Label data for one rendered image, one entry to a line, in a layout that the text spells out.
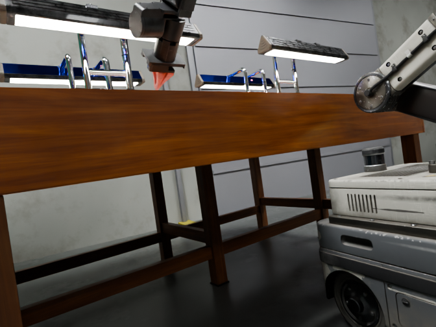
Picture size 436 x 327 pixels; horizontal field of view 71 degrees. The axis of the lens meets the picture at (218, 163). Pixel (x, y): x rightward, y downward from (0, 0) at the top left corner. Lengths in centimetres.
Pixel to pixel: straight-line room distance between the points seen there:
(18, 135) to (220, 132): 44
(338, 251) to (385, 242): 18
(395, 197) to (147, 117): 65
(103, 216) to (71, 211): 26
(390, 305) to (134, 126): 78
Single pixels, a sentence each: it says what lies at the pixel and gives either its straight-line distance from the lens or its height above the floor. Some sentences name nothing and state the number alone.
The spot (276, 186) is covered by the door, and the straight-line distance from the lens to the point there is 367.
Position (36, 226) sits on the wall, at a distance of 298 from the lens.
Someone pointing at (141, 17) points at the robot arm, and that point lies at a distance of 74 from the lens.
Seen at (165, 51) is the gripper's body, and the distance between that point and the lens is 81.
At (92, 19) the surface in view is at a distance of 107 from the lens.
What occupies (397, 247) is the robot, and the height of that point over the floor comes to 31.
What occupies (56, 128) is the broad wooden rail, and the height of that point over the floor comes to 69.
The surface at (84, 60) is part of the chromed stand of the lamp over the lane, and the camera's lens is 122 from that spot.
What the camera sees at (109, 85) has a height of 98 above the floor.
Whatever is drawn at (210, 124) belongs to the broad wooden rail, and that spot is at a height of 68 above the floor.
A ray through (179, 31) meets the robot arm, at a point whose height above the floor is 90.
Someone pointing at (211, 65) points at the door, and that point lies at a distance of 345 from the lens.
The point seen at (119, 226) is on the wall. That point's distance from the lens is 302.
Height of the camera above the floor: 59
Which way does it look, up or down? 1 degrees down
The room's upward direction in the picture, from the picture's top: 8 degrees counter-clockwise
